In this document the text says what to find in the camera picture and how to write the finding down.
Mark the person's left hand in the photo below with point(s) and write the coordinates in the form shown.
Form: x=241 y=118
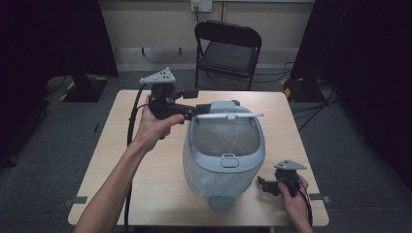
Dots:
x=155 y=129

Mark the white wall outlet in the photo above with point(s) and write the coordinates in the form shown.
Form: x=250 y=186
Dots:
x=201 y=5

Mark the dark curtain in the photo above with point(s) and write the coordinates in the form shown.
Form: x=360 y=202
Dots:
x=366 y=64
x=48 y=48

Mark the grey tape strip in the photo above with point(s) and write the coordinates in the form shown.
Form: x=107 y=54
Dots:
x=320 y=197
x=76 y=200

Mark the black folding chair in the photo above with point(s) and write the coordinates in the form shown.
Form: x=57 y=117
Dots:
x=228 y=55

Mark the white grey lidded trash can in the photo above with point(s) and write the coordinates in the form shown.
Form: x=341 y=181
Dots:
x=226 y=161

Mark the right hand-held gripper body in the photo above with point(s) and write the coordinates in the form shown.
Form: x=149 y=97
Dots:
x=286 y=178

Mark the black stand base striped tape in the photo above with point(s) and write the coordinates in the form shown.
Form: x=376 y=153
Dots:
x=85 y=90
x=301 y=92

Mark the person's right hand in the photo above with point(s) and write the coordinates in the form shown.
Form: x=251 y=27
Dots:
x=294 y=207

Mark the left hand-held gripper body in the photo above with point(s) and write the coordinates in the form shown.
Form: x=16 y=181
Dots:
x=162 y=103

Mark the small black floor object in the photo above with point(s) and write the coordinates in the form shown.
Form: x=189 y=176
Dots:
x=96 y=127

